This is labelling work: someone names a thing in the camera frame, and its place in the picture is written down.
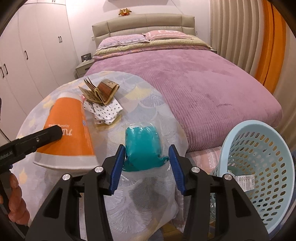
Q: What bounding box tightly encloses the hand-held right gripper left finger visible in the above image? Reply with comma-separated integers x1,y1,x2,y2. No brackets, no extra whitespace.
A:
25,144,126,241

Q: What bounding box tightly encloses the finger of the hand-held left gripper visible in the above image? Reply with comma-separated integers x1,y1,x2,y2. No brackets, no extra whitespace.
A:
14,127,63,161

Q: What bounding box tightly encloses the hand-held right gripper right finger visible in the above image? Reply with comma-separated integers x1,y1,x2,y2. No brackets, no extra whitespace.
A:
168,144,275,241

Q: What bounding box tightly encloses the orange paper cup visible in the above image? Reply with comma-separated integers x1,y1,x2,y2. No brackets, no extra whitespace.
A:
32,97,97,175

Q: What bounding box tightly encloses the teal plastic bag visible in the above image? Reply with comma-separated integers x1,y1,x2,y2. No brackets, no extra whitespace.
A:
122,122,170,173

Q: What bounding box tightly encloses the white and blue carton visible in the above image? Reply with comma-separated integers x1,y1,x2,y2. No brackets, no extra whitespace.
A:
228,171,255,192

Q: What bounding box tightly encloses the light blue plastic basket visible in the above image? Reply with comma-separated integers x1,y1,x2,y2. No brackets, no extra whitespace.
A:
209,120,295,235

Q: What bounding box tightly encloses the person's left hand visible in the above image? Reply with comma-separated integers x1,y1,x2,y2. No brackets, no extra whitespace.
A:
0,173,30,225

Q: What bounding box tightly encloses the pink striped bed sheet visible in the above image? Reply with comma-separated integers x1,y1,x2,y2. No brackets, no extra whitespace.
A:
187,146,223,176

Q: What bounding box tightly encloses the white polka dot cloth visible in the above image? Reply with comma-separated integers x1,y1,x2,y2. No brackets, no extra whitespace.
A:
83,94,124,126

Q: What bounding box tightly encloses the white wardrobe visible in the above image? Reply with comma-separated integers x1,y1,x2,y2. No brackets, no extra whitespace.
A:
0,0,77,144

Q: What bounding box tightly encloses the beige nightstand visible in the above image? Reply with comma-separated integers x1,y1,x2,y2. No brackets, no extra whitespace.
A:
74,59,95,79

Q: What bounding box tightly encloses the purple bed blanket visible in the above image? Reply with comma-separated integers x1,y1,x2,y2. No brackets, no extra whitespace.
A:
84,43,284,153

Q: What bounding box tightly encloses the folded beige quilt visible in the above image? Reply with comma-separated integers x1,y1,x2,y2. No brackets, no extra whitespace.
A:
93,35,218,61

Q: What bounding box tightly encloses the purple pillow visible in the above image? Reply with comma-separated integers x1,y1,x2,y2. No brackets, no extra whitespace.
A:
97,34,151,49

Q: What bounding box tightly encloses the pink pillow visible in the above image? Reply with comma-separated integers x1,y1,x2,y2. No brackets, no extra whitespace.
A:
143,30,197,42

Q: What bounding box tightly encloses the beige curtain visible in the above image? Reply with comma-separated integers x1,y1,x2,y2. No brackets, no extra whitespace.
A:
273,35,296,105
209,0,266,77

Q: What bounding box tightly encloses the beige padded headboard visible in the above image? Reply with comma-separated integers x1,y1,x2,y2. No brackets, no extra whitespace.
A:
92,13,196,50

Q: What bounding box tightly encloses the orange curtain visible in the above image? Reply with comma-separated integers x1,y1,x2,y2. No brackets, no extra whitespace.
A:
254,2,292,93

